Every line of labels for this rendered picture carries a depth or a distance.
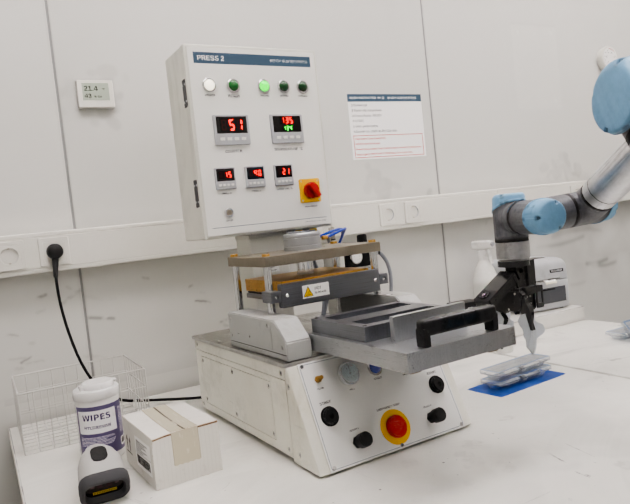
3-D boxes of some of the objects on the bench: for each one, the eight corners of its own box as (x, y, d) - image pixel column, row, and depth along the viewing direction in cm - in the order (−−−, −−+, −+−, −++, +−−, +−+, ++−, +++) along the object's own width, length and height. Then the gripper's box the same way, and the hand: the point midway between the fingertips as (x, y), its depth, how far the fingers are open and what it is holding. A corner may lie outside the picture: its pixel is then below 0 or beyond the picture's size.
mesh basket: (17, 429, 148) (10, 376, 147) (130, 403, 160) (124, 354, 160) (24, 456, 128) (16, 394, 128) (152, 424, 141) (145, 367, 140)
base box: (202, 411, 147) (194, 339, 146) (335, 376, 166) (328, 312, 165) (320, 480, 101) (309, 375, 100) (485, 421, 120) (477, 332, 119)
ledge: (318, 357, 191) (317, 342, 191) (515, 312, 231) (514, 300, 231) (373, 373, 165) (372, 356, 165) (585, 319, 205) (584, 305, 205)
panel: (330, 474, 102) (296, 365, 108) (464, 426, 117) (428, 333, 123) (336, 472, 100) (300, 361, 106) (471, 424, 116) (433, 329, 122)
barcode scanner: (66, 475, 115) (60, 433, 114) (110, 463, 119) (105, 422, 118) (83, 516, 97) (76, 465, 97) (134, 500, 101) (128, 452, 100)
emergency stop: (388, 441, 110) (380, 419, 111) (406, 435, 112) (398, 413, 113) (393, 440, 108) (385, 417, 110) (411, 433, 110) (403, 411, 112)
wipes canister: (77, 455, 125) (68, 382, 125) (121, 444, 130) (112, 372, 129) (84, 468, 118) (74, 390, 117) (131, 455, 122) (121, 380, 121)
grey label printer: (477, 309, 220) (473, 261, 219) (522, 300, 227) (518, 254, 226) (526, 316, 197) (522, 262, 196) (574, 306, 205) (570, 255, 204)
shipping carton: (126, 460, 119) (120, 414, 119) (191, 442, 126) (186, 398, 125) (151, 493, 103) (144, 439, 103) (224, 470, 109) (218, 420, 109)
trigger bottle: (470, 317, 205) (463, 242, 203) (487, 313, 209) (481, 239, 208) (491, 319, 197) (484, 241, 196) (508, 315, 202) (501, 238, 200)
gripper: (554, 257, 140) (561, 349, 141) (503, 257, 152) (510, 342, 153) (529, 262, 136) (537, 357, 137) (478, 262, 148) (486, 349, 149)
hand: (514, 347), depth 144 cm, fingers open, 8 cm apart
